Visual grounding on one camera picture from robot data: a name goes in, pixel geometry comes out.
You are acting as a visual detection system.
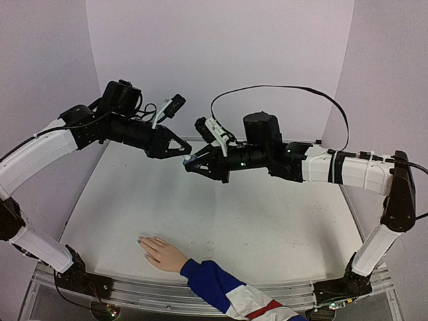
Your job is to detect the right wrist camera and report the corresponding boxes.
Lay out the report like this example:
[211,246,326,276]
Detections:
[195,116,236,157]

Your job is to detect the mannequin hand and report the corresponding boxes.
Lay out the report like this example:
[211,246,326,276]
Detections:
[137,236,189,274]

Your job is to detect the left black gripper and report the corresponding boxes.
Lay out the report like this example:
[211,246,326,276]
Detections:
[110,112,195,159]

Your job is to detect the blue white red sleeve forearm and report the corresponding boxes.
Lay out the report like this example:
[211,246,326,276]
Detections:
[180,259,306,320]

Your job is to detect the black right camera cable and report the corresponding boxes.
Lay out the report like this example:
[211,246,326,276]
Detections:
[210,85,428,221]

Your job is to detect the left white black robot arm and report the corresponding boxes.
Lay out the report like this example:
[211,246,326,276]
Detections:
[1,80,191,299]

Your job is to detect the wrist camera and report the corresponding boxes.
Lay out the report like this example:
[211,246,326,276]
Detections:
[195,116,236,157]
[152,94,186,129]

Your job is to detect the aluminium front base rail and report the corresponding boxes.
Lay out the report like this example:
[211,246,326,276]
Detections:
[19,259,403,320]

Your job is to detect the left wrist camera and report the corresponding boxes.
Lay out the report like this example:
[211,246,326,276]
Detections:
[152,94,186,129]

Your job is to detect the blue nail polish bottle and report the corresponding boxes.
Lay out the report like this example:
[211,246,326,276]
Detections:
[183,156,197,167]

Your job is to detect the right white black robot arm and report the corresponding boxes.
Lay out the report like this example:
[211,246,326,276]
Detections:
[184,112,417,306]

